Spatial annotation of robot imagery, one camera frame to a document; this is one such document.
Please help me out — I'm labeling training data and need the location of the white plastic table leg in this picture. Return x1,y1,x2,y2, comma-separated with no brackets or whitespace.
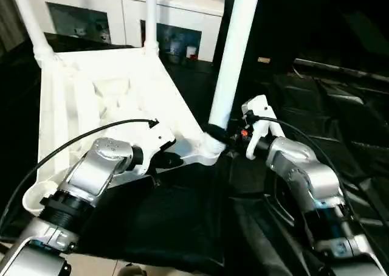
9,0,60,68
207,0,263,131
143,0,160,57

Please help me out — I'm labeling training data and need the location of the white plastic table top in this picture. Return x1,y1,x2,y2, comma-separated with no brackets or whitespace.
23,45,227,215

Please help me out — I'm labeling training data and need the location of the black work mat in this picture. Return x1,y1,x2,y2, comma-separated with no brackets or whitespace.
0,32,389,276

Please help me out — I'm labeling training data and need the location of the white bottle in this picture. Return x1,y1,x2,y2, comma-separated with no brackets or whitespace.
170,38,184,57

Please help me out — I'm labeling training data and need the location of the dark robot foot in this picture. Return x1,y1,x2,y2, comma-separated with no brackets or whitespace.
115,265,148,276

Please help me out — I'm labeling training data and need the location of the dark metal rod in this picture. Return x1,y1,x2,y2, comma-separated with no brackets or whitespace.
294,59,389,82

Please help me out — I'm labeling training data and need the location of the white glass-door cabinet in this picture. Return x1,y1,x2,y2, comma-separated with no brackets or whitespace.
24,0,224,63

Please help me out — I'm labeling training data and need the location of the dark grey curtain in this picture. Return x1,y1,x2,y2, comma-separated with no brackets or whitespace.
0,0,26,50

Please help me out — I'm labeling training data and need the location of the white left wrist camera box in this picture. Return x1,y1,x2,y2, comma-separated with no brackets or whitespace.
129,125,178,178

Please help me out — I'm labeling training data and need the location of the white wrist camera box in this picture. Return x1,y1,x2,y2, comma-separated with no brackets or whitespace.
241,95,286,161
129,125,178,178

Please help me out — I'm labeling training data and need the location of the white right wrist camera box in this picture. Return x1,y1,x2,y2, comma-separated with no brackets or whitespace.
241,95,286,161

